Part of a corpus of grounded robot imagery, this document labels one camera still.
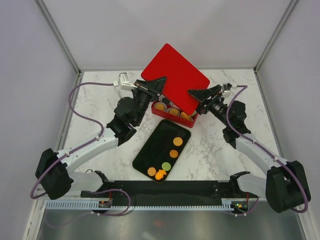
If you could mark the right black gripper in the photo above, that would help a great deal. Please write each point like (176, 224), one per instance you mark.
(201, 95)

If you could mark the orange chocolate chip cookie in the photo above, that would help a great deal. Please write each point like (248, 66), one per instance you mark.
(173, 153)

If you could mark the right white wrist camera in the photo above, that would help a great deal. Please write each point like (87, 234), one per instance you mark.
(227, 89)

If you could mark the left aluminium frame post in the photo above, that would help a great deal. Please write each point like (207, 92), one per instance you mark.
(57, 34)

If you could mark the red box lid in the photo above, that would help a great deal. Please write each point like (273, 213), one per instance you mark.
(181, 76)

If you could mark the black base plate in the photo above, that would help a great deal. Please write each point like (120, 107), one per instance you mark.
(174, 192)

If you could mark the right aluminium frame post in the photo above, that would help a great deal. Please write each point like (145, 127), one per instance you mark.
(275, 34)

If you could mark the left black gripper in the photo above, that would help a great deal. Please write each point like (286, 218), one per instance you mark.
(155, 85)

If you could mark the orange round biscuit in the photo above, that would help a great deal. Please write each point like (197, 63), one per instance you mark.
(174, 112)
(160, 107)

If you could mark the orange flower cookie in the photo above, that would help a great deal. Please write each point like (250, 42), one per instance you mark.
(151, 171)

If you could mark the red cookie box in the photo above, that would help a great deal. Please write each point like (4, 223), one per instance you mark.
(172, 118)

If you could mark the orange dotted biscuit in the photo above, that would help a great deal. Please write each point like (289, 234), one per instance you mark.
(177, 141)

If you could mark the black green cookie tray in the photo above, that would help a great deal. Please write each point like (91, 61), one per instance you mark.
(156, 149)

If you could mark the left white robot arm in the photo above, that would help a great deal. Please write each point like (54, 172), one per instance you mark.
(56, 173)

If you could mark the black sandwich cookie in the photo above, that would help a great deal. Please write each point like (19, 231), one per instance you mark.
(166, 101)
(181, 134)

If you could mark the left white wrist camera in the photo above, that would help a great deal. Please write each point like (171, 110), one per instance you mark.
(123, 82)

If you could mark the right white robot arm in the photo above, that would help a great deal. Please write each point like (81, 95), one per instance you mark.
(285, 185)

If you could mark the aluminium frame post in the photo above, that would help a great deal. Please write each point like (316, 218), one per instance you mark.
(57, 34)
(275, 34)

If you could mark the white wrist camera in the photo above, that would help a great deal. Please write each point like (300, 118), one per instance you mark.
(123, 82)
(227, 89)

